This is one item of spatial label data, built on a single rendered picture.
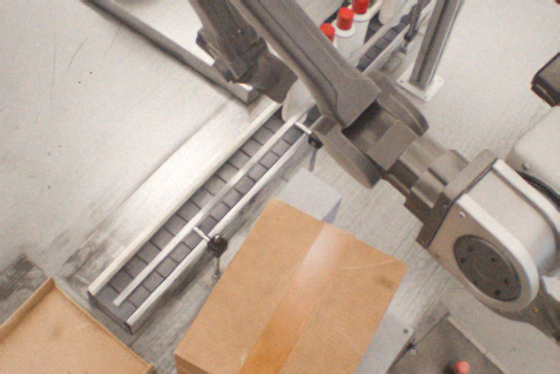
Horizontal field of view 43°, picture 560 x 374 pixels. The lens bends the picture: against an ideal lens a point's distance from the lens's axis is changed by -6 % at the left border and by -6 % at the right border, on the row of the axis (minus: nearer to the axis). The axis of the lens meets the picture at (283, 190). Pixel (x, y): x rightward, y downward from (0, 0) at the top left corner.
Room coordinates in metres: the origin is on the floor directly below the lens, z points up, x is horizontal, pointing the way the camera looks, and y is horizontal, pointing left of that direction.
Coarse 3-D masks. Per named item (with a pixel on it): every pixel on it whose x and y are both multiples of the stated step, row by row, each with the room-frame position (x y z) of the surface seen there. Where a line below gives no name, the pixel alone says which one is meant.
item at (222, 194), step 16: (416, 0) 1.27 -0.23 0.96; (400, 16) 1.20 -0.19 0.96; (384, 32) 1.14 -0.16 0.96; (368, 48) 1.09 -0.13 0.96; (352, 64) 1.03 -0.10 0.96; (304, 112) 0.88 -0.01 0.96; (288, 128) 0.84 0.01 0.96; (272, 144) 0.79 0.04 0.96; (256, 160) 0.75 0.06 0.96; (240, 176) 0.71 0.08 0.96; (224, 192) 0.67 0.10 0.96; (208, 208) 0.63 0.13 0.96; (192, 224) 0.60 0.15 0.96; (176, 240) 0.56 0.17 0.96; (160, 256) 0.52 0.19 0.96; (144, 272) 0.49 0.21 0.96; (128, 288) 0.45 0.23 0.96
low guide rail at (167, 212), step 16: (272, 112) 0.91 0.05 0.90; (256, 128) 0.86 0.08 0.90; (240, 144) 0.82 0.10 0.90; (224, 160) 0.78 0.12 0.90; (208, 176) 0.73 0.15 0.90; (192, 192) 0.69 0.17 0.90; (176, 208) 0.65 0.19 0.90; (160, 224) 0.61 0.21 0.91; (144, 240) 0.57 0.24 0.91; (128, 256) 0.54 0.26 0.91; (112, 272) 0.50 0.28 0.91; (96, 288) 0.46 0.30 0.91
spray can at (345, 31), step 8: (344, 8) 1.06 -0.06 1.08; (344, 16) 1.04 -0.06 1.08; (352, 16) 1.05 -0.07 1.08; (336, 24) 1.05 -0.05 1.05; (344, 24) 1.04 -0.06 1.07; (352, 24) 1.05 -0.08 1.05; (336, 32) 1.03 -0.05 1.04; (344, 32) 1.03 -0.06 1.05; (352, 32) 1.04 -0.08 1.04; (336, 40) 1.03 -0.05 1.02; (344, 40) 1.03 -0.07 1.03; (352, 40) 1.04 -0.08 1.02; (344, 48) 1.03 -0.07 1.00; (344, 56) 1.03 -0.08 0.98
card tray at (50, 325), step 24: (48, 288) 0.47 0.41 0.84; (24, 312) 0.41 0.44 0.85; (48, 312) 0.42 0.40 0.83; (72, 312) 0.43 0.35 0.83; (0, 336) 0.35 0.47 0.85; (24, 336) 0.37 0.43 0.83; (48, 336) 0.38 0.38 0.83; (72, 336) 0.39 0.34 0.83; (96, 336) 0.40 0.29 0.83; (0, 360) 0.31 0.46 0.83; (24, 360) 0.32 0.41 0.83; (48, 360) 0.33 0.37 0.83; (72, 360) 0.34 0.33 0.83; (96, 360) 0.35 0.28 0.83; (120, 360) 0.36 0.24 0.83
